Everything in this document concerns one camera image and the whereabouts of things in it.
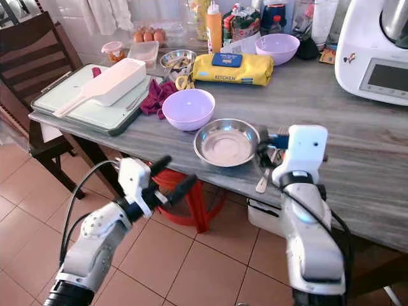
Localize small jar with pink lid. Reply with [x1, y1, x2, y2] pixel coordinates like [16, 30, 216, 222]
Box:
[101, 41, 124, 63]

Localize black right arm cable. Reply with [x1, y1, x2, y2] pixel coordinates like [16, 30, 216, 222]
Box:
[287, 185, 354, 281]

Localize yellow green packet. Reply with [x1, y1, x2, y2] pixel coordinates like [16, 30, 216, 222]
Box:
[188, 0, 208, 39]

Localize metal dish rack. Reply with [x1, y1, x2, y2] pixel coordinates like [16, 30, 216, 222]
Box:
[0, 0, 33, 26]

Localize yellow-handled scissors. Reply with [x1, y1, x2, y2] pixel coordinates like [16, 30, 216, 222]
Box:
[175, 73, 195, 90]

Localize lavender plastic bowl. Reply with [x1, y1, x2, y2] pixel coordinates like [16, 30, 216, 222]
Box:
[161, 88, 216, 131]
[255, 33, 301, 66]

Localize clear egg carton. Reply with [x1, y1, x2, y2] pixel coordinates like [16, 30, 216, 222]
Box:
[131, 24, 166, 44]

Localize red stool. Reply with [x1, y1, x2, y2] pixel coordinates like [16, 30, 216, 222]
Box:
[153, 167, 227, 233]

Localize steel spoon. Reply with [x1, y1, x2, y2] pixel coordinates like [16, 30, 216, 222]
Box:
[255, 150, 273, 194]

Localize white plastic container with handle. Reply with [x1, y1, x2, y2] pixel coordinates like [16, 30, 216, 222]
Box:
[52, 57, 146, 119]

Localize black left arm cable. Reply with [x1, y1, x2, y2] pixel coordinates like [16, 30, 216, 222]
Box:
[59, 159, 122, 268]

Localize small steel bowl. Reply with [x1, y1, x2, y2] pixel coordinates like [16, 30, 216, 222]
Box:
[160, 49, 197, 78]

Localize maroon cloth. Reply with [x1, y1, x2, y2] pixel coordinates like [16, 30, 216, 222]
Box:
[140, 78, 176, 119]

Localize green-rimmed white cutting board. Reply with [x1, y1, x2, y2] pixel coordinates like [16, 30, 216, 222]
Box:
[29, 62, 157, 136]

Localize orange sauce bottle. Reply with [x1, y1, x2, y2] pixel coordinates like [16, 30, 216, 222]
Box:
[206, 1, 223, 54]

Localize clear plastic bag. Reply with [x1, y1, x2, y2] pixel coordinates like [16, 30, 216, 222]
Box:
[290, 0, 339, 45]

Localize white plastic box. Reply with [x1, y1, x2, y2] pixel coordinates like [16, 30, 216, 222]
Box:
[247, 198, 291, 238]

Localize white hanging towel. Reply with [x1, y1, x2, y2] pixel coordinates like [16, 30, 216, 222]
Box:
[80, 0, 135, 36]

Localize clear plastic food container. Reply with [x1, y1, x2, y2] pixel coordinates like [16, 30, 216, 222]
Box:
[127, 40, 160, 68]

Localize white kitchen appliance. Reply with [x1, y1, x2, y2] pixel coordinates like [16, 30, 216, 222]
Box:
[335, 0, 408, 107]

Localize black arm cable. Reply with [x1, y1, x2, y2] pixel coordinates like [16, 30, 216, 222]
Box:
[59, 159, 122, 268]
[287, 185, 354, 281]

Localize small orange box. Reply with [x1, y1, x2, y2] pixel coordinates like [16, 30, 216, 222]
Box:
[319, 46, 339, 64]

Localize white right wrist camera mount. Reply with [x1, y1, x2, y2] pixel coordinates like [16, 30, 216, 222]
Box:
[272, 124, 329, 187]

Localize dark bottle with red cap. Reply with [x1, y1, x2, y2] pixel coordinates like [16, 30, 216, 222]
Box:
[261, 3, 289, 36]

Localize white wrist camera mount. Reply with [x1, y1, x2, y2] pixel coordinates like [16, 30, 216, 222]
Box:
[118, 157, 154, 219]
[272, 124, 329, 187]

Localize yellow kitchen cloth pack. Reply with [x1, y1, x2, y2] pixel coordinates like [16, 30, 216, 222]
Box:
[191, 52, 273, 86]

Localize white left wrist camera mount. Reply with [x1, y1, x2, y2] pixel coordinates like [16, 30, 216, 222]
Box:
[118, 157, 154, 219]

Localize large steel bowl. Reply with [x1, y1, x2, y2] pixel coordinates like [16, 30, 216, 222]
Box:
[194, 118, 261, 168]

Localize green snack bag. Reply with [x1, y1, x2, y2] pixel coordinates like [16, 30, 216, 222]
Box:
[223, 5, 262, 43]

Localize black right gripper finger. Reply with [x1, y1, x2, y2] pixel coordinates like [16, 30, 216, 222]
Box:
[257, 129, 272, 168]

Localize black pouch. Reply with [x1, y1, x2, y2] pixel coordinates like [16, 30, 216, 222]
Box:
[296, 37, 319, 61]

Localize dark wooden chair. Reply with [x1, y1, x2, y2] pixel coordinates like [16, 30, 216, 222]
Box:
[0, 10, 96, 201]

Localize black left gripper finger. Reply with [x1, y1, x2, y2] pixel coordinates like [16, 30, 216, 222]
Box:
[149, 155, 173, 177]
[166, 173, 198, 206]

